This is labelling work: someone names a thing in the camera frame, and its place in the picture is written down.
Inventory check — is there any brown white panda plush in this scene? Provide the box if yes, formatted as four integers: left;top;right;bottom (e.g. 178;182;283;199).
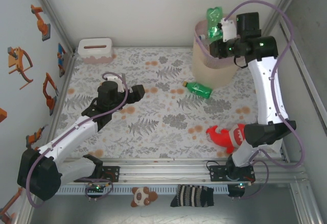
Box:
130;186;158;208

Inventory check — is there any orange claw wall sticker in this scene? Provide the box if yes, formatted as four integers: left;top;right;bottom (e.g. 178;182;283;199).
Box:
7;46;34;90

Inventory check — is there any black white striped sock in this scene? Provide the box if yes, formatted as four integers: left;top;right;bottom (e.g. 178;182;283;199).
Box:
170;184;215;208

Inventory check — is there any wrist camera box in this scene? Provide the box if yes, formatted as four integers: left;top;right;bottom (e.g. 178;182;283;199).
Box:
104;72;127;92
220;18;237;42

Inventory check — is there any green bottle yellow cap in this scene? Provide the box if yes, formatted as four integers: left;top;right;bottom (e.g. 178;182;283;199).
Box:
206;7;224;40
182;80;214;99

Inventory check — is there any blue orange wall sticker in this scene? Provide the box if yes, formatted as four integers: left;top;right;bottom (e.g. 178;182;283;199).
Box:
56;42;67;78

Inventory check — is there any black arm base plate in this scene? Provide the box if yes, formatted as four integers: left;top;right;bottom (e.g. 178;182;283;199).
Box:
209;165;256;183
74;166;121;183

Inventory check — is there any white slotted cable tray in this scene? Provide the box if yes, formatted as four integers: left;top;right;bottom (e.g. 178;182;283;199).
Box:
51;185;229;195

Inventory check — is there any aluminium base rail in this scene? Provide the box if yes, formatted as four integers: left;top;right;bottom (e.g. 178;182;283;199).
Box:
25;158;309;185

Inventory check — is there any green circuit board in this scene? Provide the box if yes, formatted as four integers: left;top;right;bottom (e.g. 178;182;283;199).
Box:
228;183;246;197
85;184;107;194

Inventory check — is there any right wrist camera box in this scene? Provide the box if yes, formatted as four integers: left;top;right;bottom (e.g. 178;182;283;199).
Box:
220;18;237;42

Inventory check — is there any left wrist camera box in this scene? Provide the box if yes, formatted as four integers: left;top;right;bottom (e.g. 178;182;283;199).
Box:
104;72;127;92

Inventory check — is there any red shark plush toy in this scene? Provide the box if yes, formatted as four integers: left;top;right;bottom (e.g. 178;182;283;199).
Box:
205;123;247;154

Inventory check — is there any beige bin with pink liner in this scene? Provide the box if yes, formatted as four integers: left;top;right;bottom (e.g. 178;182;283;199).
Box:
192;19;246;89

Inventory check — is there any white tissue box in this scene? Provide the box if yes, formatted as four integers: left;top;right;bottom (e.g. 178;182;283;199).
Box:
77;37;115;65

